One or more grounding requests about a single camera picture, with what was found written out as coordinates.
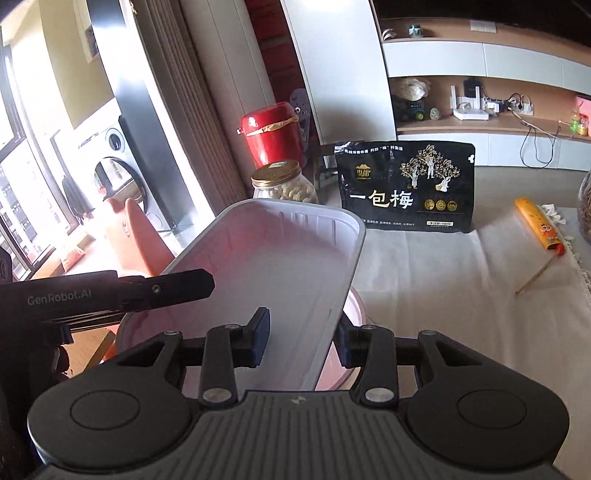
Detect black snack bag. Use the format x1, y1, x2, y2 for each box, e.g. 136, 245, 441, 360
335, 139, 476, 235

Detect white router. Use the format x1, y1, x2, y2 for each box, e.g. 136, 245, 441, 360
450, 85, 490, 121

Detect crumpled plastic bag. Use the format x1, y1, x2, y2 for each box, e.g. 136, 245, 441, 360
392, 78, 432, 101

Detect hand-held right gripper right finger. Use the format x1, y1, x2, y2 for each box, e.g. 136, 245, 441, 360
335, 318, 509, 404

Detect red canister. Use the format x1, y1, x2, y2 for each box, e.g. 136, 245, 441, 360
238, 102, 308, 174

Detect dark hanging clothes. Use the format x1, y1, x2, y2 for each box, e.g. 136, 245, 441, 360
62, 175, 95, 223

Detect glass nut jar gold lid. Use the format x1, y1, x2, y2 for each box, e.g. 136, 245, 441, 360
250, 159, 320, 205

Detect green and yellow bottles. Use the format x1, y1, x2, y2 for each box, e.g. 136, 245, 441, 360
569, 108, 591, 137

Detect glass jar of sunflower seeds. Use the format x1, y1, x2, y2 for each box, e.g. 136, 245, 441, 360
577, 168, 591, 247

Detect white wall shelf unit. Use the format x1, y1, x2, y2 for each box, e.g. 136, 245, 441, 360
281, 0, 591, 169

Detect beige pleated curtain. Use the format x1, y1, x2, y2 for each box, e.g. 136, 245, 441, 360
134, 0, 252, 222

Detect orange chair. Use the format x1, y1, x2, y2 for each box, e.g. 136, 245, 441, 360
102, 198, 190, 278

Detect orange snack packet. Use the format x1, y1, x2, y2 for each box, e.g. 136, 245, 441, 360
515, 198, 566, 257

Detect white washing machine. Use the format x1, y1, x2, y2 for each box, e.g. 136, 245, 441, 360
92, 115, 178, 232

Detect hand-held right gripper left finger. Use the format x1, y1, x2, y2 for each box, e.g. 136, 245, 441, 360
92, 307, 271, 407

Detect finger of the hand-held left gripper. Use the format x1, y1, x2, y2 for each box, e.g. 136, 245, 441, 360
120, 269, 216, 311

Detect white power strip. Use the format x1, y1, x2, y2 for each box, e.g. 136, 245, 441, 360
482, 95, 536, 116

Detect white plastic container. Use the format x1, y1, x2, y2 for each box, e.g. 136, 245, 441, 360
121, 198, 368, 393

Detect wooden stick with red ball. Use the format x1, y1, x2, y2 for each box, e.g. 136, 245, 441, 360
515, 247, 565, 295

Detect black cable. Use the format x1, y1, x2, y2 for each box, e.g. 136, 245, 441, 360
508, 95, 575, 168

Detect green toy tractor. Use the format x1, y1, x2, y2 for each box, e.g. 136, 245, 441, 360
394, 99, 428, 123

